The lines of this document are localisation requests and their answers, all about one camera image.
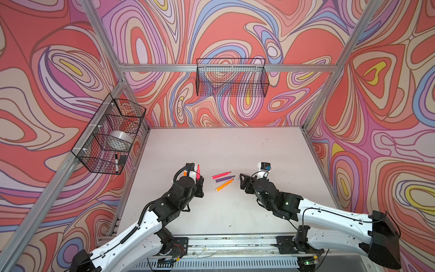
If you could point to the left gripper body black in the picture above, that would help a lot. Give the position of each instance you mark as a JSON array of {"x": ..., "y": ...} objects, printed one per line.
[{"x": 195, "y": 192}]

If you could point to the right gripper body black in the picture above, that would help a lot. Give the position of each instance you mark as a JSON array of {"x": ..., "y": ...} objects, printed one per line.
[{"x": 268, "y": 206}]

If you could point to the pink marker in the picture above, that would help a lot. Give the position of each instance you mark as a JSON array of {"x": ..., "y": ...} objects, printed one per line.
[
  {"x": 198, "y": 170},
  {"x": 220, "y": 175}
]

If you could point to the orange thin marker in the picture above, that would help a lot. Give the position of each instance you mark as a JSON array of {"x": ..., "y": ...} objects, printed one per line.
[{"x": 224, "y": 185}]

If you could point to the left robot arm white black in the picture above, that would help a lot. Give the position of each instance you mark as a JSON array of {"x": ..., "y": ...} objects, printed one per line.
[{"x": 122, "y": 252}]

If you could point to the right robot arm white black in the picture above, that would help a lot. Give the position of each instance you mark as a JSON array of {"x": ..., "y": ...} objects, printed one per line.
[{"x": 321, "y": 227}]

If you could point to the purple marker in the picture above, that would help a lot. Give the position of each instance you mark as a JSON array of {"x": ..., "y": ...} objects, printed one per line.
[{"x": 222, "y": 179}]

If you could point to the white tape roll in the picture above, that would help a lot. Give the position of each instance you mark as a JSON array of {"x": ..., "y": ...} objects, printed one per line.
[{"x": 121, "y": 135}]

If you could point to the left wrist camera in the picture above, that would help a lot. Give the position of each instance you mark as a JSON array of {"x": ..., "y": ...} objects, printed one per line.
[{"x": 191, "y": 172}]

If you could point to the aluminium front rail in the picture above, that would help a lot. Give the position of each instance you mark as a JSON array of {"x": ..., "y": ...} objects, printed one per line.
[{"x": 269, "y": 244}]

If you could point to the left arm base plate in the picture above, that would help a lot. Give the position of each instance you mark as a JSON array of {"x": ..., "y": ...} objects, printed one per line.
[{"x": 163, "y": 243}]

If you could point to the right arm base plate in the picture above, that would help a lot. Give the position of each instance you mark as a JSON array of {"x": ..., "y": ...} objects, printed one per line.
[{"x": 297, "y": 244}]

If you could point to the black wire basket left wall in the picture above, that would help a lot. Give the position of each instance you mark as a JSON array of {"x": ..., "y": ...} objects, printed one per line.
[{"x": 95, "y": 149}]

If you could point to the black wire basket wall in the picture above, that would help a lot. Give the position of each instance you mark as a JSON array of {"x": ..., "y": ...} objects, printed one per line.
[
  {"x": 95, "y": 149},
  {"x": 231, "y": 77}
]

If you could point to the black wire basket back wall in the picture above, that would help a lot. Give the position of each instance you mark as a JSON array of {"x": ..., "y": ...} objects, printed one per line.
[{"x": 231, "y": 77}]

